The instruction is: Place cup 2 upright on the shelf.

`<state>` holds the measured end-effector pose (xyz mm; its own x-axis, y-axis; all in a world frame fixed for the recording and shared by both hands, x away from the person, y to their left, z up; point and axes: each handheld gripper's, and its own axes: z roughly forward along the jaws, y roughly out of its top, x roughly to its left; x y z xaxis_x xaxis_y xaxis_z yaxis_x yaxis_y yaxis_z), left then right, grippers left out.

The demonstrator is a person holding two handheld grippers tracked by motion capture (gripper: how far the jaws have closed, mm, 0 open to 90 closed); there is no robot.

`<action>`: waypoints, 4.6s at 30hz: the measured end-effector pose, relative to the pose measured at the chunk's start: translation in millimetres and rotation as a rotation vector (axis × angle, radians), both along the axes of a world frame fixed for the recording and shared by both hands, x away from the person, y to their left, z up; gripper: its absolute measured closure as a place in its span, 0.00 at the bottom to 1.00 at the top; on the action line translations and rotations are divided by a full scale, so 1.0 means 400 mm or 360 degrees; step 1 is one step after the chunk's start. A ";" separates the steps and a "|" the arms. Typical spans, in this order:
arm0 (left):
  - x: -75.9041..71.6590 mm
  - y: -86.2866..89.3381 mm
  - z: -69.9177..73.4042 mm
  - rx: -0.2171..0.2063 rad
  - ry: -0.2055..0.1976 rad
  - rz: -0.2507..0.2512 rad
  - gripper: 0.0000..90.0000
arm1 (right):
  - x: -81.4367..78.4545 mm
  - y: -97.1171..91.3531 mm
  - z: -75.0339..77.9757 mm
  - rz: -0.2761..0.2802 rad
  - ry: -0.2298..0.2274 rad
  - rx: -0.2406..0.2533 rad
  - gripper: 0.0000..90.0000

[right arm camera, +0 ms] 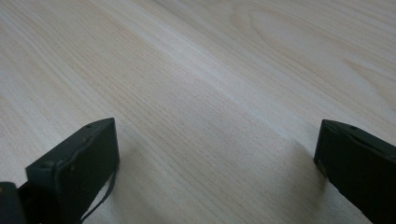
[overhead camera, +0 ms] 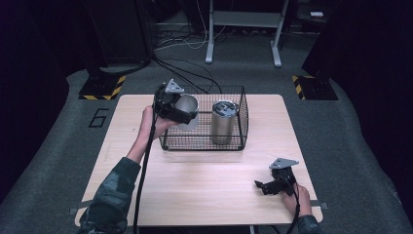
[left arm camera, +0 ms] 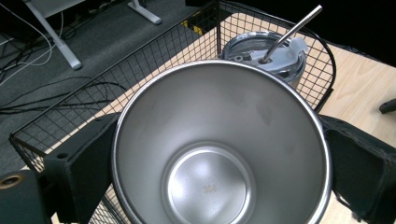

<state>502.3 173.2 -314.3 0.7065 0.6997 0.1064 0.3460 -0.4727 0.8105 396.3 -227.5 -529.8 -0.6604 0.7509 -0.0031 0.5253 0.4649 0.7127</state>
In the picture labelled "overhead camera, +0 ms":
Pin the silver metal cup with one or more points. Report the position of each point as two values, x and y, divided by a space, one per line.
187 104

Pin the steel tumbler with lid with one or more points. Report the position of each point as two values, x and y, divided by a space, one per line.
223 126

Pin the white metal desk frame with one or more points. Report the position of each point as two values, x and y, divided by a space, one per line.
243 19

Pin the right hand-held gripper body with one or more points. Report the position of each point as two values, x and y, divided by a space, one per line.
283 175

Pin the grey tape strip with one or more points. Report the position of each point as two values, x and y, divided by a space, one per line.
79 206
319 204

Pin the yellow-black striped stand base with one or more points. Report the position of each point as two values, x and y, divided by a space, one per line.
316 87
97 87

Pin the small white box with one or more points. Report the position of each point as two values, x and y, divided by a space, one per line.
316 14

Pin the person's right hand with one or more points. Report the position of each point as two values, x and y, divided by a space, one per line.
300 201

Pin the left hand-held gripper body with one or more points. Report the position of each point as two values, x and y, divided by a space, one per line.
165 100

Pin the person's left hand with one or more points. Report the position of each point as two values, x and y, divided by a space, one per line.
152 125

